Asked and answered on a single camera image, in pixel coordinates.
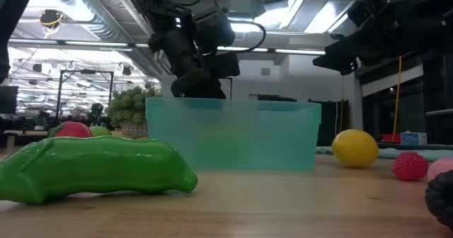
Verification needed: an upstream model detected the grey ceiling box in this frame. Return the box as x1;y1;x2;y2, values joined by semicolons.
229;0;253;15

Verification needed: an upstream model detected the red box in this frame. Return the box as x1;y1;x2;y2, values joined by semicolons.
381;133;403;144

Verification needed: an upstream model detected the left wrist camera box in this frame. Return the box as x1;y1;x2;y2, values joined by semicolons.
193;6;236;54

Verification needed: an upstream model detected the red raspberry toy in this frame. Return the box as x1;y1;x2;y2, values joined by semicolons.
391;152;429;182

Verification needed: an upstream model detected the black background rig frame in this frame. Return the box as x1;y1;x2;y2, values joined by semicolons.
56;69;115;125

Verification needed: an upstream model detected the green succulent potted plant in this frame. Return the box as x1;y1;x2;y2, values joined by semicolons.
105;85;164;140

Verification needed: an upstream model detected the blue and white box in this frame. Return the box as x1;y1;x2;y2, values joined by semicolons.
400;131;428;146

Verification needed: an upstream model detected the blue cloth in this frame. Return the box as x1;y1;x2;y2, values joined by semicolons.
316;145;453;163

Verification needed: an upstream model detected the long ceiling light tube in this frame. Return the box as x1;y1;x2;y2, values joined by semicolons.
215;45;326;56

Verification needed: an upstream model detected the black computer monitor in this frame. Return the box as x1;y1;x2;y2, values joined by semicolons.
0;85;19;115

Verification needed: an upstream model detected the green pea pod toy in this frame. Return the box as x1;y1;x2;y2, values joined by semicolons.
0;135;199;206

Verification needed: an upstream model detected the black metal rig frame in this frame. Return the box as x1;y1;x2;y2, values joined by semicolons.
374;13;453;151

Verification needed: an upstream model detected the yellow lemon toy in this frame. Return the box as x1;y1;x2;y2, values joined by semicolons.
331;129;379;169

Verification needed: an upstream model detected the teal translucent plastic tupperware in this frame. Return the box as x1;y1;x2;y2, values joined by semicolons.
144;96;322;171

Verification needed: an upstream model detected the yellow power cable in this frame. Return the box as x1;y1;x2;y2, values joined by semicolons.
391;55;403;142

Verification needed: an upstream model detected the black cabinet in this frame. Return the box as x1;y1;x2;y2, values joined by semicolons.
307;98;350;147

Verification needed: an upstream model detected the black blackberry toy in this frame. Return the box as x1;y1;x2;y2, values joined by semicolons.
424;169;453;230

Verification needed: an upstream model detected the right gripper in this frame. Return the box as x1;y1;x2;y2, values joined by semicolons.
312;0;429;77

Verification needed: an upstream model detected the green cabbage toy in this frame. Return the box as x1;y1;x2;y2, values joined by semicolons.
88;125;113;137

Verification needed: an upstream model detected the pink peach toy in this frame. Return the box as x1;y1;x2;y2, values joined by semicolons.
426;157;453;182

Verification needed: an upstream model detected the black ceiling dome device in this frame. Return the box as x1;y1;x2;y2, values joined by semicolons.
38;8;64;29

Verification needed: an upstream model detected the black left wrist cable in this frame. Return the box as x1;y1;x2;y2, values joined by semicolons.
180;0;267;54

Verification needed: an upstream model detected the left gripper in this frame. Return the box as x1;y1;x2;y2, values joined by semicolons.
148;25;241;99

